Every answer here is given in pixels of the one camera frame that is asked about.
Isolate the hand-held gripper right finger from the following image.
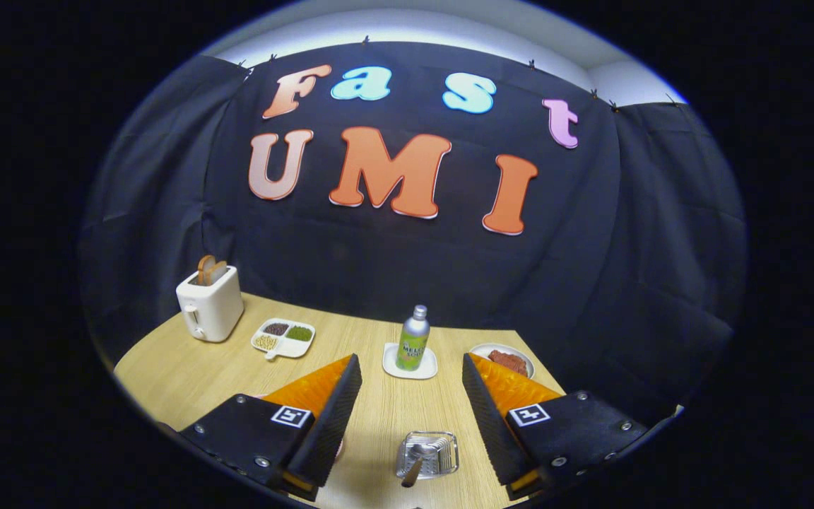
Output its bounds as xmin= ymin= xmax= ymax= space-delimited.
xmin=461 ymin=353 xmax=648 ymax=501

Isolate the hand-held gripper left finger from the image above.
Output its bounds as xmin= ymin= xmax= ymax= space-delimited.
xmin=178 ymin=353 xmax=364 ymax=503

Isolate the wooden handled spoon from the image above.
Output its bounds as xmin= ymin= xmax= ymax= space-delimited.
xmin=401 ymin=440 xmax=443 ymax=488

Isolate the fried meat piece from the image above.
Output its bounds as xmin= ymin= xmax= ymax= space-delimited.
xmin=488 ymin=349 xmax=529 ymax=377

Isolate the white oval food bowl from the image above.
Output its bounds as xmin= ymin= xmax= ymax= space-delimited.
xmin=469 ymin=343 xmax=536 ymax=380

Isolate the white divided dish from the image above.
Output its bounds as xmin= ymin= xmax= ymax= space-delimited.
xmin=251 ymin=317 xmax=317 ymax=361

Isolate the white square coaster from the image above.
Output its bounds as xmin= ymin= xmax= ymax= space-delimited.
xmin=382 ymin=342 xmax=439 ymax=380

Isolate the green soda bottle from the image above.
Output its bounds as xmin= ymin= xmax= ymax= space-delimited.
xmin=396 ymin=305 xmax=431 ymax=372

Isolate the white toaster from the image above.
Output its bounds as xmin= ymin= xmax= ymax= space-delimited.
xmin=176 ymin=265 xmax=245 ymax=344

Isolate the black backdrop cloth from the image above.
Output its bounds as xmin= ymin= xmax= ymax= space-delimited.
xmin=76 ymin=41 xmax=748 ymax=425

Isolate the metal wire basket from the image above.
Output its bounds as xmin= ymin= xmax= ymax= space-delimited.
xmin=396 ymin=431 xmax=459 ymax=481

